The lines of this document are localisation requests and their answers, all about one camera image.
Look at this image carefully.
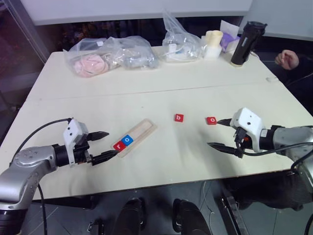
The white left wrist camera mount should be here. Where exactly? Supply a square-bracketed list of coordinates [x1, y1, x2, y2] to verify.
[63, 118, 89, 168]

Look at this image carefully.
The black metal stand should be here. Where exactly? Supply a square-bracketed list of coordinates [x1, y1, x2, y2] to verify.
[219, 195, 243, 235]

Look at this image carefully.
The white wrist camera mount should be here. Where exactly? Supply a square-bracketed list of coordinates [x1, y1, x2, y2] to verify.
[63, 118, 89, 168]
[229, 107, 266, 153]

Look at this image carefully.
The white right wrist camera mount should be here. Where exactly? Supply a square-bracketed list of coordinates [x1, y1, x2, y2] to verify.
[229, 107, 266, 153]

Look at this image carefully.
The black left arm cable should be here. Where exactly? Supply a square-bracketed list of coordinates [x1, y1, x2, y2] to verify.
[17, 117, 74, 235]

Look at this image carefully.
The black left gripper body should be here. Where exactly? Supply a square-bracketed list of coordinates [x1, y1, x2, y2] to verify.
[73, 133, 95, 166]

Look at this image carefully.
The dark rounded shape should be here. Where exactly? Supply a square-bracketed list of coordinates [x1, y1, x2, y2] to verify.
[114, 197, 145, 235]
[172, 198, 209, 235]

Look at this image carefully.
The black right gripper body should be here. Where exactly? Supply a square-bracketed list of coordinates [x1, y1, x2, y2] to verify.
[234, 127, 249, 159]

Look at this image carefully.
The thin white wire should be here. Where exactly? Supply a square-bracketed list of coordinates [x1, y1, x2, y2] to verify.
[201, 181, 215, 222]

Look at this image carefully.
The blue letter o tile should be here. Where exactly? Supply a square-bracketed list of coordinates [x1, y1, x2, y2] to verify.
[121, 134, 135, 147]

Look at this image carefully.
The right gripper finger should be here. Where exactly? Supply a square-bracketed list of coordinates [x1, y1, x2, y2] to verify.
[216, 117, 232, 127]
[207, 142, 239, 156]

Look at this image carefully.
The tall clear plastic bag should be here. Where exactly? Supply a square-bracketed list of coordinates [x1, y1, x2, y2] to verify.
[161, 8, 205, 63]

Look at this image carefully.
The purple tissue pack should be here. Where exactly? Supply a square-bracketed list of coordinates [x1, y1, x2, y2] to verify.
[219, 20, 242, 53]

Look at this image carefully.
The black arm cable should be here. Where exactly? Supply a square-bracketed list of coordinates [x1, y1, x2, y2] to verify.
[17, 117, 74, 235]
[241, 143, 313, 172]

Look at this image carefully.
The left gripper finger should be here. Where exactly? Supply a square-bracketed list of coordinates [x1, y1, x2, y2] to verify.
[91, 150, 121, 166]
[88, 131, 110, 141]

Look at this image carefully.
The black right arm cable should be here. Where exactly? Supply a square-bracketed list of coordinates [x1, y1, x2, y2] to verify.
[241, 143, 313, 172]

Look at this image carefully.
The large clear plastic bag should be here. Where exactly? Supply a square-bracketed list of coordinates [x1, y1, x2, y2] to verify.
[63, 36, 159, 78]

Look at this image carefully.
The pink fluffy cloth item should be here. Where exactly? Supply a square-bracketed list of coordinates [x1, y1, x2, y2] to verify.
[74, 54, 109, 77]

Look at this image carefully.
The small black clamp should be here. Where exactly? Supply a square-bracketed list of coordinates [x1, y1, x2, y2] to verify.
[89, 218, 104, 235]

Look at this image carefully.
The wooden letter tray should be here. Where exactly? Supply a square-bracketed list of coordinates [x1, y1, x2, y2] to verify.
[113, 118, 157, 159]

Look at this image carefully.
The black drinking bottle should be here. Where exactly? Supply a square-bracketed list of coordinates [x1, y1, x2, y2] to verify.
[230, 21, 268, 68]

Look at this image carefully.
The bystander bare hand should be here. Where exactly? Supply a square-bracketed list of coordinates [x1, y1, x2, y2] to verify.
[275, 49, 300, 71]

